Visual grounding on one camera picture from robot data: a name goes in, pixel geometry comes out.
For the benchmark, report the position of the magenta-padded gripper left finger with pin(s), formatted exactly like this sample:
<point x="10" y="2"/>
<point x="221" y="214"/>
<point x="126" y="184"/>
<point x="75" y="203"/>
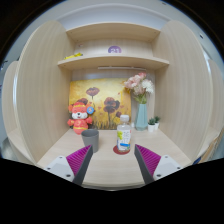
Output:
<point x="78" y="160"/>

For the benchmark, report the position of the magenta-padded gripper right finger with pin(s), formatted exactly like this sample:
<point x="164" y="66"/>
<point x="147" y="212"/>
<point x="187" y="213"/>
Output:
<point x="148" y="159"/>

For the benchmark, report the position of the clear drink bottle white label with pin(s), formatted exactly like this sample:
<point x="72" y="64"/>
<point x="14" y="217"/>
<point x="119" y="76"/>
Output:
<point x="124" y="136"/>

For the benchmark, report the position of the grey mug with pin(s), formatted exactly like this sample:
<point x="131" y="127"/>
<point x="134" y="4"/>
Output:
<point x="90" y="140"/>

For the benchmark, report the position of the flat round red coaster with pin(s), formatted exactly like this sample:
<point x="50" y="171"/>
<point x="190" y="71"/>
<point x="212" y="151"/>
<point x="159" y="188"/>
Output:
<point x="115" y="151"/>

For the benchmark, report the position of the small potted green plant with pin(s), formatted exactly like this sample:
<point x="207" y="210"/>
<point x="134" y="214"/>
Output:
<point x="151" y="125"/>
<point x="157" y="122"/>

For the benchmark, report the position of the red plush toy figure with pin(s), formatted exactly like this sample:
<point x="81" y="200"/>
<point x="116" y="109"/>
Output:
<point x="80" y="118"/>

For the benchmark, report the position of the yellow poppy flower painting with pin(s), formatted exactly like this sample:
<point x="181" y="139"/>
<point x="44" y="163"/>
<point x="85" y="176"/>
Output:
<point x="106" y="93"/>

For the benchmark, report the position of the pink white flower bouquet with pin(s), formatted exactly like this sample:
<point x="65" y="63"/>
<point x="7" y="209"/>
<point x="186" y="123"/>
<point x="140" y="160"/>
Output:
<point x="140" y="86"/>

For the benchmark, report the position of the white light bar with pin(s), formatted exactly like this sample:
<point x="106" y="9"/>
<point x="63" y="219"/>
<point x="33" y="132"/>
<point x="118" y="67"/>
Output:
<point x="116" y="68"/>

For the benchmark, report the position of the wooden desk shelf unit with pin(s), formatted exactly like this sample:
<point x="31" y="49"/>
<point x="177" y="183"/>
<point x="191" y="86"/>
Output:
<point x="113" y="61"/>

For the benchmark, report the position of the small yellow object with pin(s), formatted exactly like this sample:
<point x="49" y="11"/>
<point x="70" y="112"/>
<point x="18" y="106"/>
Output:
<point x="73" y="56"/>

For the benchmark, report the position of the purple round object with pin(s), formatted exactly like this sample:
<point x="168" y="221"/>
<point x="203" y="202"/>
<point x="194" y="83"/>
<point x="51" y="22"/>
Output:
<point x="114" y="50"/>

